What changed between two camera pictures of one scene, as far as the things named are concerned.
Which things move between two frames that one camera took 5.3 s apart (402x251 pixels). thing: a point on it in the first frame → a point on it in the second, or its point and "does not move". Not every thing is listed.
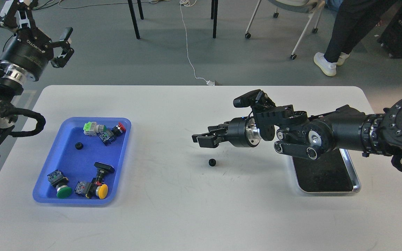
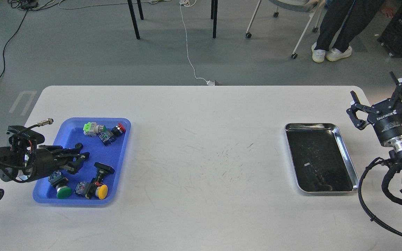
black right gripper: (242, 132) → (390, 123)
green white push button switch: (91, 128) does not move
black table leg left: (131, 8) does not move
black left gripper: (25, 55) → (47, 159)
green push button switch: (59, 182) does not move
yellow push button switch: (92, 190) does not move
